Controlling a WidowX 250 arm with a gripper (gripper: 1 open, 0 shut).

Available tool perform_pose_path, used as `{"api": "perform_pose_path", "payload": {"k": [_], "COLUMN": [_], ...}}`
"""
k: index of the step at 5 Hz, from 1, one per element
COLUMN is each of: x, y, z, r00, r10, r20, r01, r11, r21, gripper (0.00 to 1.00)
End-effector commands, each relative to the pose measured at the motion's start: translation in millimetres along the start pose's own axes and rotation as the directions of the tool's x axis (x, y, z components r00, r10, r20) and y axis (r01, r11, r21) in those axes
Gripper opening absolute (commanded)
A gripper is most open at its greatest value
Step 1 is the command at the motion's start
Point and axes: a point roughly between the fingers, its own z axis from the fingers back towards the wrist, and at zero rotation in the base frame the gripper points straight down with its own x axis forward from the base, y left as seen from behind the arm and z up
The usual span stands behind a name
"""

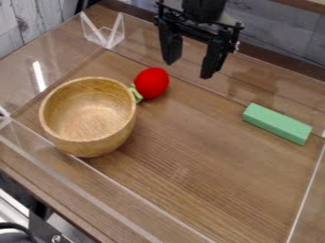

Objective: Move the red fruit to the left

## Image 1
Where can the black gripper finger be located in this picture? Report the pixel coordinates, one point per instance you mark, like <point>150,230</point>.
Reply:
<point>214,58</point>
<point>171,43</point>

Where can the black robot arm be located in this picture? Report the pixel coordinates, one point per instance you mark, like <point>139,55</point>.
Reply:
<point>201,36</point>

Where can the wooden bowl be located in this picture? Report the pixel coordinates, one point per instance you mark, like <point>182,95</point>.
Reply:
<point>88,115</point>

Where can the black metal table bracket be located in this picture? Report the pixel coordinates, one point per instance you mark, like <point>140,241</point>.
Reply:
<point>52,229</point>

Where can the green rectangular block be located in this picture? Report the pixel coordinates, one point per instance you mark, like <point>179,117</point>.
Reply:
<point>277,123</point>

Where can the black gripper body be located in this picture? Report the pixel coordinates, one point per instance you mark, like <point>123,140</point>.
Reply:
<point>203,15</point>

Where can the red toy fruit green stem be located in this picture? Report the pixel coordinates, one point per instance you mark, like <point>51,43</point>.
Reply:
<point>150,84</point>

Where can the clear acrylic tray wall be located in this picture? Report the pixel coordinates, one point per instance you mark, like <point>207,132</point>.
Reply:
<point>110,213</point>

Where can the clear acrylic corner bracket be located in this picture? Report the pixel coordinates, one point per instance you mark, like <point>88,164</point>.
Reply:
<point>104,37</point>

